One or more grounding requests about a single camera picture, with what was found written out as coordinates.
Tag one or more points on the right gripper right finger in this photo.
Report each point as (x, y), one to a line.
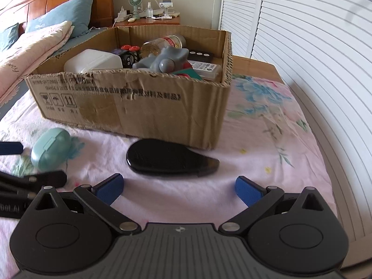
(261, 202)

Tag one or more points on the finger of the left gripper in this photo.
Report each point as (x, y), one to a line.
(28, 186)
(11, 148)

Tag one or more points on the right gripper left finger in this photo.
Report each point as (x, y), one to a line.
(97, 201)

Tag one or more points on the white green medical container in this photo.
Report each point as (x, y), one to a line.
(92, 60)

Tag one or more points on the clear plastic case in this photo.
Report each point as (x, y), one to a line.
(206, 70)

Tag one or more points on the red wooden robot toy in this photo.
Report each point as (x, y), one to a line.
(189, 73)

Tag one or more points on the grey shark toy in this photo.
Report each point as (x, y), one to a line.
(169, 60)

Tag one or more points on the black digital timer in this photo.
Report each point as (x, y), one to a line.
(200, 56)

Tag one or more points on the teal oval case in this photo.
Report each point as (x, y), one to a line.
(51, 149)

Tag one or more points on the floral pink table cloth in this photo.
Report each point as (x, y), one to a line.
(264, 136)

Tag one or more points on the black glossy oval device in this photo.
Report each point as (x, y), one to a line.
(160, 158)

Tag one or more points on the pink floral quilt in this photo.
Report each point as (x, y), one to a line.
(28, 52)

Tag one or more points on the brown cardboard box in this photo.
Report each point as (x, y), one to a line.
(129, 102)

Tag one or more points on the blue pillow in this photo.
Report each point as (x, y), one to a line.
(8, 37)
(78, 12)

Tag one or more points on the dark cube robot toy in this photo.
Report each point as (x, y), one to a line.
(128, 54)

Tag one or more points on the clear bottle yellow capsules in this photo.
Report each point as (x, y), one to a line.
(157, 45)

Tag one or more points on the white louvered closet door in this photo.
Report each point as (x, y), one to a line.
(322, 51)

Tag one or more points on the white power strip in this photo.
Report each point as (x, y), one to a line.
(122, 15)

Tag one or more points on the clear spray bottle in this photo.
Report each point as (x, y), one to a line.
(149, 11)

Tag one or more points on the wooden nightstand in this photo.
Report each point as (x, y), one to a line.
(148, 21)

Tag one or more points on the small green desk fan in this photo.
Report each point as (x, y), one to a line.
(137, 8)

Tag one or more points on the white phone stand holder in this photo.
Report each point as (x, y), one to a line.
(165, 5)

